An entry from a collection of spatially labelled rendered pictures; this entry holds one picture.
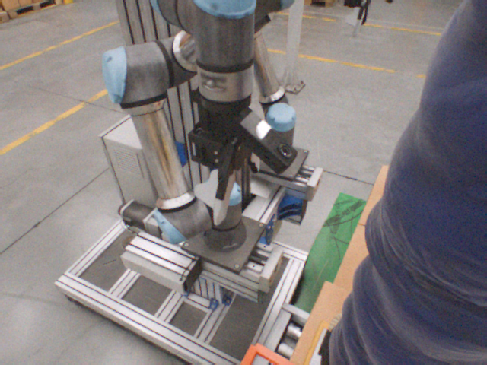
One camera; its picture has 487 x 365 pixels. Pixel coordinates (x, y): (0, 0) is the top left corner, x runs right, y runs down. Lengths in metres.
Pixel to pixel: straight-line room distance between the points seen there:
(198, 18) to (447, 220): 0.33
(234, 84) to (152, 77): 0.43
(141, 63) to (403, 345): 0.73
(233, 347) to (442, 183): 1.62
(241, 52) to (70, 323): 2.13
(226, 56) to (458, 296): 0.35
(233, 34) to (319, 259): 2.12
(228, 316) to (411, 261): 1.60
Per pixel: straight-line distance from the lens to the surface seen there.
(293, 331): 1.54
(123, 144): 1.31
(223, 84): 0.44
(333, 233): 2.60
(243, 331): 1.89
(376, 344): 0.55
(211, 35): 0.42
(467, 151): 0.30
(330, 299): 1.16
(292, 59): 4.32
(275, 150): 0.48
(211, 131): 0.51
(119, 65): 0.83
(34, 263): 2.76
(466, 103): 0.30
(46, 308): 2.50
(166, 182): 0.91
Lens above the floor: 1.94
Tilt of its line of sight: 43 degrees down
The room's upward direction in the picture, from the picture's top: straight up
